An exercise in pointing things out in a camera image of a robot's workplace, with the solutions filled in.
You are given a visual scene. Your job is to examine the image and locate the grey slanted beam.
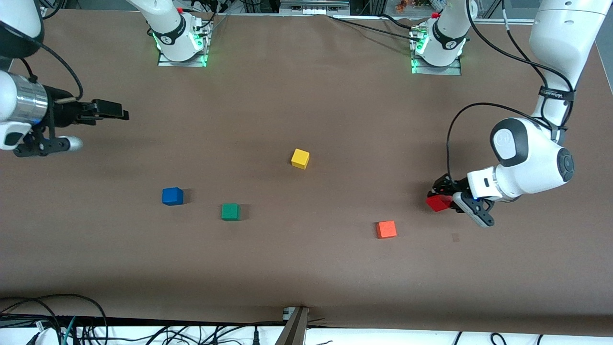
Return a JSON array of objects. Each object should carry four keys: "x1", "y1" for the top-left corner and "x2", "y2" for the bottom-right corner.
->
[{"x1": 275, "y1": 307, "x2": 310, "y2": 345}]

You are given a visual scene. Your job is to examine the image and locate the long black cable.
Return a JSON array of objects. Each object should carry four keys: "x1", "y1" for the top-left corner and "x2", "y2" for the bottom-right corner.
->
[{"x1": 328, "y1": 15, "x2": 422, "y2": 43}]

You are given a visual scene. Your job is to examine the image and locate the short black cable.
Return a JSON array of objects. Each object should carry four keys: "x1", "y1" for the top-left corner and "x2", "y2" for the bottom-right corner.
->
[{"x1": 378, "y1": 13, "x2": 415, "y2": 29}]

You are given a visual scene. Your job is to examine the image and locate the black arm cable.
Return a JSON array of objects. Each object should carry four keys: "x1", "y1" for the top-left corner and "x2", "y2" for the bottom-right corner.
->
[
  {"x1": 19, "y1": 34, "x2": 85, "y2": 101},
  {"x1": 446, "y1": 0, "x2": 575, "y2": 179}
]

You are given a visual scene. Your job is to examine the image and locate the green cable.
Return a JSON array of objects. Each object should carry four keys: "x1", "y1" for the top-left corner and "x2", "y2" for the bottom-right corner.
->
[{"x1": 61, "y1": 316, "x2": 77, "y2": 345}]

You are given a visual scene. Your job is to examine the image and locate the black left arm strap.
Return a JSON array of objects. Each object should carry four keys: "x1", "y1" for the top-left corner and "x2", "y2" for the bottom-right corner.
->
[{"x1": 539, "y1": 86, "x2": 575, "y2": 102}]

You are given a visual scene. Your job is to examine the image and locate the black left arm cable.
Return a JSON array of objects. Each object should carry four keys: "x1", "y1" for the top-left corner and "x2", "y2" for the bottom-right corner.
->
[{"x1": 446, "y1": 0, "x2": 575, "y2": 179}]

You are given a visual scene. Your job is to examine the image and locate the black looping cable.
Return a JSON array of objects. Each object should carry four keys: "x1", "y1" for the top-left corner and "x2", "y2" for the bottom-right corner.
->
[{"x1": 0, "y1": 293, "x2": 109, "y2": 345}]

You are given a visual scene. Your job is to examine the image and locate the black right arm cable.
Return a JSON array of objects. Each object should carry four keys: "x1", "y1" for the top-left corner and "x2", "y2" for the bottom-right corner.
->
[{"x1": 19, "y1": 34, "x2": 85, "y2": 101}]

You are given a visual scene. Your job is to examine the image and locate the red wooden block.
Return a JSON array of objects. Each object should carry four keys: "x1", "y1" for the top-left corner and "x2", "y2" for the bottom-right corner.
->
[{"x1": 426, "y1": 194, "x2": 454, "y2": 213}]

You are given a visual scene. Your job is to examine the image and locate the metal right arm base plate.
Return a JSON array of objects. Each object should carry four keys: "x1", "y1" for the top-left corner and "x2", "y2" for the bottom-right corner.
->
[{"x1": 158, "y1": 22, "x2": 211, "y2": 67}]

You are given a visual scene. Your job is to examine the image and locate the blue wooden block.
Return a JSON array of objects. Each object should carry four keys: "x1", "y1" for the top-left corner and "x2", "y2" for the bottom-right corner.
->
[{"x1": 162, "y1": 187, "x2": 184, "y2": 207}]

